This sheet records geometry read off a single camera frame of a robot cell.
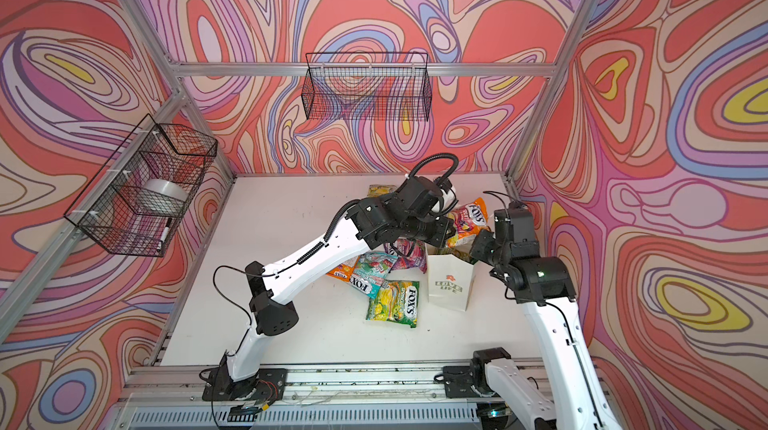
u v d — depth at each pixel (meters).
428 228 0.59
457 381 0.73
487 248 0.61
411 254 0.93
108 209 0.67
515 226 0.48
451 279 0.75
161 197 0.70
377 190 1.11
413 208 0.52
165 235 0.72
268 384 0.73
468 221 0.69
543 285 0.43
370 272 0.88
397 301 0.84
